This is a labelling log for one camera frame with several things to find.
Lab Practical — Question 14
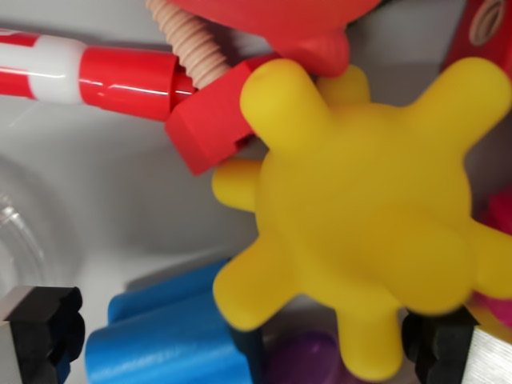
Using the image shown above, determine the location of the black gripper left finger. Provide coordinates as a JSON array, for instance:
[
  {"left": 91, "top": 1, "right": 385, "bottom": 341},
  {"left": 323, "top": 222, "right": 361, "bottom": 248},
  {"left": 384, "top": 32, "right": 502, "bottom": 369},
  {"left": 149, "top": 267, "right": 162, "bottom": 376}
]
[{"left": 0, "top": 286, "right": 86, "bottom": 384}]

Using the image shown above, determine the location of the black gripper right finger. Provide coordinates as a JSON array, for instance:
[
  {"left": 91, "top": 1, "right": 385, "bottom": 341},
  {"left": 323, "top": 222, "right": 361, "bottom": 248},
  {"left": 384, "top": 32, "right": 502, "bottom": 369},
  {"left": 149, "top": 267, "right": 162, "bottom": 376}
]
[{"left": 402, "top": 306, "right": 512, "bottom": 384}]

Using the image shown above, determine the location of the white plastic bin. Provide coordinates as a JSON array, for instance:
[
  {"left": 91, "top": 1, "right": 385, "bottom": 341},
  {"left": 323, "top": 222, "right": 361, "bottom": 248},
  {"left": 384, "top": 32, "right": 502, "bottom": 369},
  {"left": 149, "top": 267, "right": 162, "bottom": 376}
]
[{"left": 0, "top": 0, "right": 512, "bottom": 384}]

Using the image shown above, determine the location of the clear tape roll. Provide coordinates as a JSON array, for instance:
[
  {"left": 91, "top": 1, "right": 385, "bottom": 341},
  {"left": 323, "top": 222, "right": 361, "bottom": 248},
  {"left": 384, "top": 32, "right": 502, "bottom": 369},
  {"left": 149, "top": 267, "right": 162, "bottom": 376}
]
[{"left": 0, "top": 159, "right": 83, "bottom": 299}]

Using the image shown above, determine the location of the blue plastic gear block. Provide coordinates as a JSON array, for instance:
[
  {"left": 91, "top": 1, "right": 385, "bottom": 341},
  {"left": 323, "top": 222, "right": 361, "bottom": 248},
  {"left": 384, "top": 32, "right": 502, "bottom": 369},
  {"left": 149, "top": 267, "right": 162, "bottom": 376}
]
[{"left": 84, "top": 258, "right": 266, "bottom": 384}]

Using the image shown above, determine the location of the purple plastic cup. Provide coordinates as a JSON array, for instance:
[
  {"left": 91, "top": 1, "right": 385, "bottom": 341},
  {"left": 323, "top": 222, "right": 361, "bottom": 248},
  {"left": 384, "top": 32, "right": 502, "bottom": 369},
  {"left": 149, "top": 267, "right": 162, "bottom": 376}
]
[{"left": 260, "top": 328, "right": 363, "bottom": 384}]

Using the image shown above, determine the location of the yellow spiky rubber ball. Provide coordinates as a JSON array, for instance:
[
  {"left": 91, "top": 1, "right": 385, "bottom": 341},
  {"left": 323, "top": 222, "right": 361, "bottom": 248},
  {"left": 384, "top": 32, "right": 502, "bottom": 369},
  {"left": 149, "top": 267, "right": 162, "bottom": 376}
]
[{"left": 210, "top": 56, "right": 512, "bottom": 382}]

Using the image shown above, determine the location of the red dry erase marker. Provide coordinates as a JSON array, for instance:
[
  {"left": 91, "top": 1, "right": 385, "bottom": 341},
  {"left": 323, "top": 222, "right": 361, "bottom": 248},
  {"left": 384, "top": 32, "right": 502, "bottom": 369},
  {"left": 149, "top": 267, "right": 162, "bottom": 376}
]
[{"left": 0, "top": 27, "right": 199, "bottom": 122}]

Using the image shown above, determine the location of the wooden bolt with red head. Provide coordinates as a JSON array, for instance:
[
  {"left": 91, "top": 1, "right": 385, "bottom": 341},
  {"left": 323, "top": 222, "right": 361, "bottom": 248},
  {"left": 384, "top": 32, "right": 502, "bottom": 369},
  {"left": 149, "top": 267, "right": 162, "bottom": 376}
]
[{"left": 145, "top": 0, "right": 283, "bottom": 176}]

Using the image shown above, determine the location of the red wooden nut block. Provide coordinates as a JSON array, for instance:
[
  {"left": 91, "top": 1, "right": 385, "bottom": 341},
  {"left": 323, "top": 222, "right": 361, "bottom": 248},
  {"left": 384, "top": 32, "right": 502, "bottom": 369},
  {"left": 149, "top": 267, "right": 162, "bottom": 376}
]
[{"left": 438, "top": 0, "right": 512, "bottom": 83}]

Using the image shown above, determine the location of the red rubber animal figure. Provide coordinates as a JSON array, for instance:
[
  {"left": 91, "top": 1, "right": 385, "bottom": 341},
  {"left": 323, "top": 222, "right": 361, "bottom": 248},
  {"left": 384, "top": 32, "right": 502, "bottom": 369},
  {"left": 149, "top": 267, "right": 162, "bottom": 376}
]
[{"left": 166, "top": 0, "right": 386, "bottom": 78}]

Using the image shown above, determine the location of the pink rubber ring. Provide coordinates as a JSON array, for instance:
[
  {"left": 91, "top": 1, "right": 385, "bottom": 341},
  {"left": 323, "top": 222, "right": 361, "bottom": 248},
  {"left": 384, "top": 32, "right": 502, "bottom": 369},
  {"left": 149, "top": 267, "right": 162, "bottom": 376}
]
[{"left": 466, "top": 190, "right": 512, "bottom": 346}]

